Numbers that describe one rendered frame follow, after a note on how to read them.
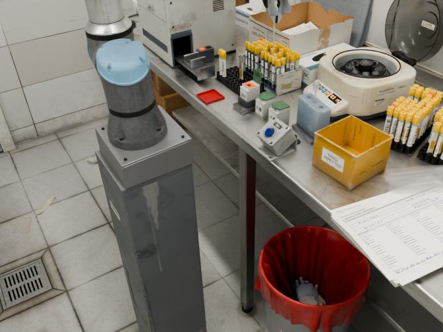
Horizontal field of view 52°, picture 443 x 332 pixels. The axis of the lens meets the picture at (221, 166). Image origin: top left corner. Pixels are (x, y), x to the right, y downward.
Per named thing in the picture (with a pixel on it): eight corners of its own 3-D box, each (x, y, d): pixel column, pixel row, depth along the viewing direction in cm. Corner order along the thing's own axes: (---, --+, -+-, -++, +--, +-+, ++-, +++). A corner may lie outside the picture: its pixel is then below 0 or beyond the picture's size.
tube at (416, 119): (402, 150, 121) (412, 115, 114) (408, 149, 121) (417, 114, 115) (407, 154, 119) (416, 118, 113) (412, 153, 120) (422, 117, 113)
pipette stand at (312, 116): (291, 127, 132) (293, 97, 126) (312, 121, 134) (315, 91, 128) (310, 145, 125) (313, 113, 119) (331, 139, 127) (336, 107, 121)
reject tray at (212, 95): (196, 96, 149) (196, 93, 148) (213, 90, 151) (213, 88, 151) (206, 105, 144) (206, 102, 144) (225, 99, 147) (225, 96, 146)
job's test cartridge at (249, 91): (240, 102, 142) (239, 83, 138) (252, 98, 144) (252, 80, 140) (247, 107, 139) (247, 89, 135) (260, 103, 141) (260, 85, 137)
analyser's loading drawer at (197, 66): (171, 59, 167) (169, 46, 164) (186, 55, 170) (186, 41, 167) (198, 80, 153) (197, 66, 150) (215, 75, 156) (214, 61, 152)
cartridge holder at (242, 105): (233, 107, 142) (233, 97, 140) (256, 99, 146) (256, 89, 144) (242, 114, 138) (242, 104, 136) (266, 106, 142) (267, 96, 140)
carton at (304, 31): (246, 53, 174) (246, 14, 165) (306, 36, 185) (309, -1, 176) (287, 78, 157) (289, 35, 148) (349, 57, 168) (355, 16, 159)
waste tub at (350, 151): (310, 165, 118) (313, 132, 112) (345, 145, 124) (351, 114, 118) (350, 191, 109) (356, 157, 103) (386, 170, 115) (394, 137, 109)
